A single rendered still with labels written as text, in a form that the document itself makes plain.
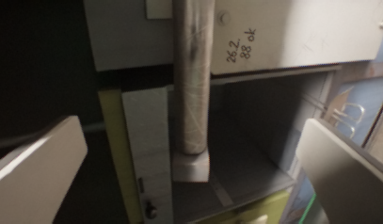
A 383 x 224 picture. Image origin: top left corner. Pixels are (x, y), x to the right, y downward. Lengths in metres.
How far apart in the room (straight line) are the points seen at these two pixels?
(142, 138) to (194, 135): 0.26
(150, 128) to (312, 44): 0.32
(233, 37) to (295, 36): 0.11
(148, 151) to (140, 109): 0.10
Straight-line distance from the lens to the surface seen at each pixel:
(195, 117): 0.15
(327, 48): 0.41
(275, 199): 0.92
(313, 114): 0.76
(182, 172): 0.18
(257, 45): 0.30
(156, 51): 0.37
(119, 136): 0.42
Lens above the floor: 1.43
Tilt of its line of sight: 19 degrees down
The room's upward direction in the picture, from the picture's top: 100 degrees counter-clockwise
